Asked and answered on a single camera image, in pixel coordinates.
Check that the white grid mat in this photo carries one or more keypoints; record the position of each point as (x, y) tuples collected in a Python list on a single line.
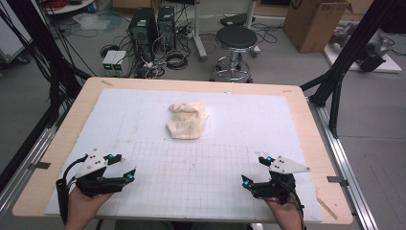
[(191, 179)]

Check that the large black computer tower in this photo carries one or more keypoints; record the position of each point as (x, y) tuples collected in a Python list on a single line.
[(142, 32)]

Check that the person's right hand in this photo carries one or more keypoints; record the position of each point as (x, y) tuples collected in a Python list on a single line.
[(287, 217)]

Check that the person's left hand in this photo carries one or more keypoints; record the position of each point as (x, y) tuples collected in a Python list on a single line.
[(81, 209)]

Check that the clear plastic bag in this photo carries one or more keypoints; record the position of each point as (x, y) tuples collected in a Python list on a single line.
[(91, 21)]

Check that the large cardboard box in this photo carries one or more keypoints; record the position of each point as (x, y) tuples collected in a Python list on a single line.
[(312, 25)]

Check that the slim black computer tower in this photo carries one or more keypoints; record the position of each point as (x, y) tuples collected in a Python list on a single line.
[(166, 27)]

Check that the flat black device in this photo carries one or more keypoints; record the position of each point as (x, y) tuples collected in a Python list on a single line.
[(236, 19)]

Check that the thin wooden strip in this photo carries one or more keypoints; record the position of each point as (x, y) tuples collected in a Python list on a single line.
[(327, 207)]

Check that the person's lap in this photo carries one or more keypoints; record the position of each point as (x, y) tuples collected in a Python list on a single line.
[(191, 226)]

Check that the white table leg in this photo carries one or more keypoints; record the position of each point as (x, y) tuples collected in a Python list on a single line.
[(199, 35), (252, 19)]

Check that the white round table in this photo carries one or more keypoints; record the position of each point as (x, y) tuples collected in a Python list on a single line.
[(70, 7)]

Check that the cream cloth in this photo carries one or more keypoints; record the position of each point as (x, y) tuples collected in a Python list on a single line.
[(188, 121)]

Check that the black round stool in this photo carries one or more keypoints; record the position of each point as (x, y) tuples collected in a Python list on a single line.
[(236, 38)]

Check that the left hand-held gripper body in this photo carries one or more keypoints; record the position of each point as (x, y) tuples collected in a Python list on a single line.
[(92, 185)]

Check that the aluminium rail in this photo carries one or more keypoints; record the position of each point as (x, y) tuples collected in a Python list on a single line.
[(344, 166), (25, 163)]

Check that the white bench power supply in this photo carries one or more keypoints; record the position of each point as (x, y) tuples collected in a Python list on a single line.
[(108, 62), (119, 62)]

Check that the white board with grey machinery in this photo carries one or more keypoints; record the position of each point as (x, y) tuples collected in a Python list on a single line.
[(367, 54)]

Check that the white cabinet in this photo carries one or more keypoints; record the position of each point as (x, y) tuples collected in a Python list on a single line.
[(11, 41)]

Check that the black metal frame stand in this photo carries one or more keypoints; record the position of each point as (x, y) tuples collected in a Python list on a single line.
[(348, 54), (41, 48)]

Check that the grey metal clamp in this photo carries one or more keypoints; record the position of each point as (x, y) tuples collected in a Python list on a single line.
[(40, 165), (337, 180)]

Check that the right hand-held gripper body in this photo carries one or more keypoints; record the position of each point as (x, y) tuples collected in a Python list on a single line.
[(277, 188)]

